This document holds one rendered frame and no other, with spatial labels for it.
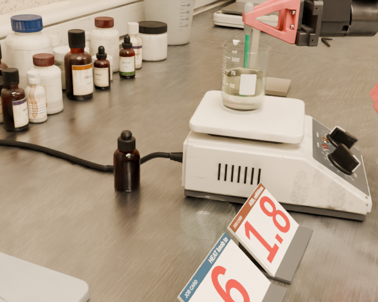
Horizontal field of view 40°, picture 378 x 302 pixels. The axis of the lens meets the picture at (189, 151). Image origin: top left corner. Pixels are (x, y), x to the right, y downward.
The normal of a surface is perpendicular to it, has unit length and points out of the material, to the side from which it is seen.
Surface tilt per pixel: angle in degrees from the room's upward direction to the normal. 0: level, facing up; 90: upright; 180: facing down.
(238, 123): 0
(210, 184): 90
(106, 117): 0
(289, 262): 0
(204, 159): 90
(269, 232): 40
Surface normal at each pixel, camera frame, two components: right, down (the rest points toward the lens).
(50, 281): 0.04, -0.90
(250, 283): 0.61, -0.56
